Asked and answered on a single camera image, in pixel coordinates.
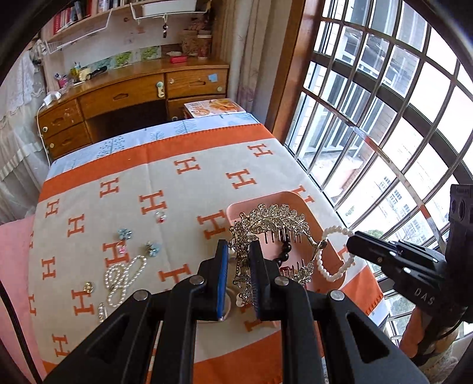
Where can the pale floral curtain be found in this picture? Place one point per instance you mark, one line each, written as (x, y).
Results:
(255, 55)

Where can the gold rhinestone hair comb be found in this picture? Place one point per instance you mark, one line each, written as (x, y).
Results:
(273, 218)

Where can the floral storage tins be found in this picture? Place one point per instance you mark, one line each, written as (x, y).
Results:
(196, 42)

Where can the rhinestone hair pin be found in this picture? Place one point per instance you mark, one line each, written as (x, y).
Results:
(102, 312)

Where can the food magazine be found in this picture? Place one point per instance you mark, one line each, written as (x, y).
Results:
(214, 107)

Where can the green wall pictures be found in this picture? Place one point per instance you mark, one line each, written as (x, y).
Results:
(125, 58)

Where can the white lace cloth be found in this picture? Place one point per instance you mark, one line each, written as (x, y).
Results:
(14, 122)

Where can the metal window grille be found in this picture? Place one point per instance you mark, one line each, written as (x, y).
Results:
(388, 110)

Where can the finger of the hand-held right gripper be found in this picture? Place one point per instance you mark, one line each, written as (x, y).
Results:
(369, 253)
(402, 251)

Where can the white drawer hook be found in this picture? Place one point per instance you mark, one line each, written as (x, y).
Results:
(160, 89)

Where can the wooden window frame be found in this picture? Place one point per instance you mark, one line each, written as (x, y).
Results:
(292, 66)

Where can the wooden bookshelf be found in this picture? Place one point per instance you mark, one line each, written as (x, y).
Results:
(122, 8)

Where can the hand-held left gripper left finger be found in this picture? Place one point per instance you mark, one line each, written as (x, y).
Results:
(221, 280)

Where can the hanging keys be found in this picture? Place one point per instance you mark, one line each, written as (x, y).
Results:
(165, 31)

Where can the orange patterned blanket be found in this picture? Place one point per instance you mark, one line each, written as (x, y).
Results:
(184, 184)

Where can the white basket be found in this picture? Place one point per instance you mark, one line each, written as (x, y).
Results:
(166, 7)

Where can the wooden desk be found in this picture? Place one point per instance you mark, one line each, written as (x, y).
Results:
(111, 98)

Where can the white charger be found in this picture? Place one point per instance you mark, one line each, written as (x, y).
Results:
(51, 98)

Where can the row of books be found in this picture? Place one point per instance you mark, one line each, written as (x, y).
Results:
(74, 13)

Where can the person's right forearm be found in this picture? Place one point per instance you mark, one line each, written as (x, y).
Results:
(441, 349)

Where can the light blue bed sheet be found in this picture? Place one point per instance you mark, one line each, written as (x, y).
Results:
(129, 138)

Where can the blue flower earring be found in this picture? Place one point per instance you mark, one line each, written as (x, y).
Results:
(153, 249)

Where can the blue flower hair clip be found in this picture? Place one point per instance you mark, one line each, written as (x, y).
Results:
(125, 234)

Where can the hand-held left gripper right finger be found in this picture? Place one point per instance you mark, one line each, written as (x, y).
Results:
(255, 280)

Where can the pink plastic tray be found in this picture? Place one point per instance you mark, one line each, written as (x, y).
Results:
(258, 202)

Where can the red box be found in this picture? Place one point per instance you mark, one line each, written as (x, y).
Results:
(178, 58)

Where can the pink cloth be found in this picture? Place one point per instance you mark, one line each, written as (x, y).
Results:
(14, 258)

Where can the small gold brooch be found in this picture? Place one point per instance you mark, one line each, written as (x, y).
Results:
(88, 287)

